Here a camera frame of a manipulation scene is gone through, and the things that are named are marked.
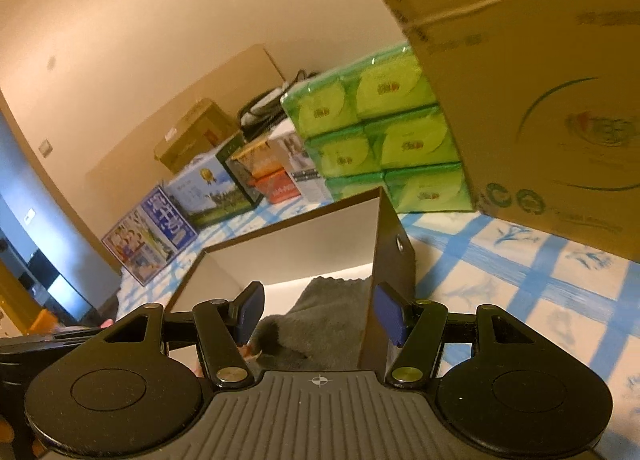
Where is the person left hand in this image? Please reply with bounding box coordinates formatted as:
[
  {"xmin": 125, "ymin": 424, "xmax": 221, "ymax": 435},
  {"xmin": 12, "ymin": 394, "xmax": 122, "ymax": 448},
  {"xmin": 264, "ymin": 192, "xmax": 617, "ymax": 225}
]
[{"xmin": 0, "ymin": 417, "xmax": 46, "ymax": 459}]

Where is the green meadow milk box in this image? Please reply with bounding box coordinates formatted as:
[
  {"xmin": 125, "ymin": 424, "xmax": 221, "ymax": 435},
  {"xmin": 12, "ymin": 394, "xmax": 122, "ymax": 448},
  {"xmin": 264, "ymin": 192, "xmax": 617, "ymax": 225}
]
[{"xmin": 163, "ymin": 131, "xmax": 262, "ymax": 231}]

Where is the brown cardboard box at back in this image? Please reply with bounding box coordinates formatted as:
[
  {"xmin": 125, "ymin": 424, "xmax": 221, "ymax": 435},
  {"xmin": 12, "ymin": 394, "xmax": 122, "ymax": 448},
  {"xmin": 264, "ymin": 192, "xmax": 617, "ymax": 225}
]
[{"xmin": 154, "ymin": 98, "xmax": 239, "ymax": 174}]

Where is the orange snack box stack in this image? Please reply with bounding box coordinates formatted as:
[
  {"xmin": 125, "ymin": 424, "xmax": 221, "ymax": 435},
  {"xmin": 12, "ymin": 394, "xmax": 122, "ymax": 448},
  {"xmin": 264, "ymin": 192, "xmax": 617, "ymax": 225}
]
[{"xmin": 230, "ymin": 135, "xmax": 300, "ymax": 204}]

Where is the brown open cardboard box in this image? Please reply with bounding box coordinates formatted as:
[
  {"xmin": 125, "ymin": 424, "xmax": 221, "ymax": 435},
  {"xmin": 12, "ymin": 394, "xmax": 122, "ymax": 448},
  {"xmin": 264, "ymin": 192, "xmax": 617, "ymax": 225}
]
[{"xmin": 164, "ymin": 185, "xmax": 418, "ymax": 375}]

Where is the grey fluffy towel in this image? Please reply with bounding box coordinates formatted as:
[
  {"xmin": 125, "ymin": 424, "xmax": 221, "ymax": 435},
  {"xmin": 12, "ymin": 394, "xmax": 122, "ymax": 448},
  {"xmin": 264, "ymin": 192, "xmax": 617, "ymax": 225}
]
[{"xmin": 245, "ymin": 277, "xmax": 371, "ymax": 376}]

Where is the blue milk carton box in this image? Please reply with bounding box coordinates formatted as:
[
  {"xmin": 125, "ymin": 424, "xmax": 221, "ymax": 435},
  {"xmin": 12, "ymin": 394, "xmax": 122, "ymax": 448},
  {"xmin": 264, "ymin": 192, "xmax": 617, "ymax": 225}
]
[{"xmin": 101, "ymin": 186, "xmax": 198, "ymax": 285}]

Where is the white appliance picture box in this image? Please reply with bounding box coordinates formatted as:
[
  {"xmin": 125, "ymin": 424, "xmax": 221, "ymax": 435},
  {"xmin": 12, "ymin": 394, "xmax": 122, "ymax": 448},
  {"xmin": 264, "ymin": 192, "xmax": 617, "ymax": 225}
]
[{"xmin": 267, "ymin": 119, "xmax": 332, "ymax": 203}]

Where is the wooden headboard panel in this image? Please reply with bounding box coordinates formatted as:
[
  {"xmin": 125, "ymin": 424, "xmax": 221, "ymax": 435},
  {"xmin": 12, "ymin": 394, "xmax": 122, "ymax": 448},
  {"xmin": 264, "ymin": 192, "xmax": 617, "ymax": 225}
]
[{"xmin": 84, "ymin": 45, "xmax": 283, "ymax": 237}]

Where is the black bag with cables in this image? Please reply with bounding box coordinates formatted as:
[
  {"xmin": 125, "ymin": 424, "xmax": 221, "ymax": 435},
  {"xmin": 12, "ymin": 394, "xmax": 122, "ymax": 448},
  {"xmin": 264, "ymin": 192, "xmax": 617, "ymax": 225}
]
[{"xmin": 236, "ymin": 70, "xmax": 318, "ymax": 142}]

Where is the green tissue pack bundle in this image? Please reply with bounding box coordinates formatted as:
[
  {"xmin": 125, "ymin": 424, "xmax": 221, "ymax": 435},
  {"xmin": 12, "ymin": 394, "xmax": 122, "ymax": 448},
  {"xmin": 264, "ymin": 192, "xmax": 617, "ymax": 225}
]
[{"xmin": 281, "ymin": 44, "xmax": 473, "ymax": 214}]

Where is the large tan cardboard carton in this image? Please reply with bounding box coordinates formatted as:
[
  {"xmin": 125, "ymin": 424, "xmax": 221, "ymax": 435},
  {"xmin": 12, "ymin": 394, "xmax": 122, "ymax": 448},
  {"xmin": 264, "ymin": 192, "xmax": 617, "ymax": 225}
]
[{"xmin": 384, "ymin": 0, "xmax": 639, "ymax": 260}]

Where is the white wall switch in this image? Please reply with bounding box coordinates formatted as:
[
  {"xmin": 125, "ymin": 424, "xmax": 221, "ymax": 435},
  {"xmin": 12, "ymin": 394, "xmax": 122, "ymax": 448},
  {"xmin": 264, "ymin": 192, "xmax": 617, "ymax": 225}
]
[{"xmin": 39, "ymin": 139, "xmax": 53, "ymax": 157}]

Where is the blue checked bed sheet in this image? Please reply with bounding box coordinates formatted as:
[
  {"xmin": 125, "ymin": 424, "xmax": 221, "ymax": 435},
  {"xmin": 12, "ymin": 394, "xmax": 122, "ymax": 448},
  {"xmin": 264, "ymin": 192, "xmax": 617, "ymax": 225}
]
[{"xmin": 117, "ymin": 196, "xmax": 640, "ymax": 441}]

